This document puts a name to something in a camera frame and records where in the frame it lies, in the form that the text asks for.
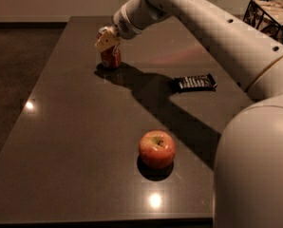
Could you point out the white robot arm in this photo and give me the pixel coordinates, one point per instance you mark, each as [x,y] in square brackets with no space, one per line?
[248,172]

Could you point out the black wire basket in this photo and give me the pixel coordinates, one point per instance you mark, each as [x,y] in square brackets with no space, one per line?
[267,17]

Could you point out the black rxbar chocolate bar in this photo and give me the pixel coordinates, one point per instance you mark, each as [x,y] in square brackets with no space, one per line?
[195,83]

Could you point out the red apple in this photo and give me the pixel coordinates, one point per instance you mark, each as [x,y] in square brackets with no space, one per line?
[157,149]

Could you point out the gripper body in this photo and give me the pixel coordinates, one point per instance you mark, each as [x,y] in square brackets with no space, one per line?
[123,25]

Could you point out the red coke can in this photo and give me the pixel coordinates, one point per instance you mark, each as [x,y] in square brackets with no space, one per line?
[108,59]

